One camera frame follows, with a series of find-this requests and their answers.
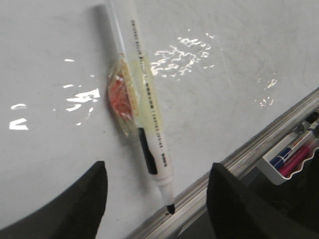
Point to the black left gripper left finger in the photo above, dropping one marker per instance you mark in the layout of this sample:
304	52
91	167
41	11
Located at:
75	214

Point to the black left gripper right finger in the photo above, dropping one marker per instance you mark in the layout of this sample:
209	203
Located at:
236	212

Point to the red magnet taped to marker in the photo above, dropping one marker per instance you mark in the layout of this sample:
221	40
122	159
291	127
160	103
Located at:
122	95

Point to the white black whiteboard marker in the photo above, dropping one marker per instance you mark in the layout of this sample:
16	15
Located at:
127	35

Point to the white whiteboard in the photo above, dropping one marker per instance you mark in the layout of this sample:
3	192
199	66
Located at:
224	70

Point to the white marker tray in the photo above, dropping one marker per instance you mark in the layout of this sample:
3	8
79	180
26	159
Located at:
273	174

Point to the blue white marker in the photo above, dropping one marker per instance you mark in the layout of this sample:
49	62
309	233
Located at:
290	149

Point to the pink red marker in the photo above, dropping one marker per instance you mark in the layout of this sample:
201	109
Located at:
292	162

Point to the aluminium whiteboard frame rail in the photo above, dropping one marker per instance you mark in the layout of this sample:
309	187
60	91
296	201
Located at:
191	203

